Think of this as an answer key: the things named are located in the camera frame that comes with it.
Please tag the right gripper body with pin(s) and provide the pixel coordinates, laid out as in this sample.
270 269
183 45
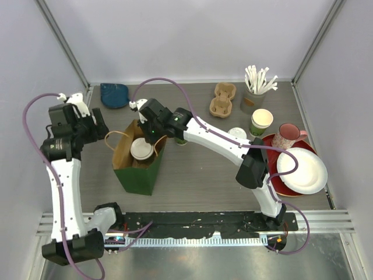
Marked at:
151 132

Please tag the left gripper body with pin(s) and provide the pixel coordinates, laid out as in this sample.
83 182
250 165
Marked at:
87 128

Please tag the green paper bag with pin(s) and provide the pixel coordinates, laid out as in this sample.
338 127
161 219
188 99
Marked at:
133 180

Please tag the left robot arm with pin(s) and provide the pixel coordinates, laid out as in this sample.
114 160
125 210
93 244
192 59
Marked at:
72 238

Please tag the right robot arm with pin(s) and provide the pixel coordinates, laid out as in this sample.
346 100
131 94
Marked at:
250 157

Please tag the blue ceramic dish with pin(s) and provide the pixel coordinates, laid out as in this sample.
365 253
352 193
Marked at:
114 95

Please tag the cardboard cup carrier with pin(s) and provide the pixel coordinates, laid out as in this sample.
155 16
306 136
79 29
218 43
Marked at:
221 105

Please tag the stack of white lids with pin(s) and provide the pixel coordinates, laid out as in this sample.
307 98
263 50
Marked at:
238 132

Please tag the grey straw holder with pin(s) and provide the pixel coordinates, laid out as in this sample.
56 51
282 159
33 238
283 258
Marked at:
251 102

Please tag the stack of green cups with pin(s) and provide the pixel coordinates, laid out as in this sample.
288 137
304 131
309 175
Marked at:
261 119

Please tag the white wrapped straws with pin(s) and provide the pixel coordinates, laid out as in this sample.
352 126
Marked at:
256 81

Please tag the red round tray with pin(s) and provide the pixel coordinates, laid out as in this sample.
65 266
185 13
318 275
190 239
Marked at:
277 182

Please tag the pink speckled mug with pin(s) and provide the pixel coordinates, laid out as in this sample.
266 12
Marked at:
287 135

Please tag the white plate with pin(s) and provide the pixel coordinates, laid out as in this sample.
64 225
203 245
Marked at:
311 175

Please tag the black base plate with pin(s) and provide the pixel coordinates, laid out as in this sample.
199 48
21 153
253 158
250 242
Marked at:
198 225

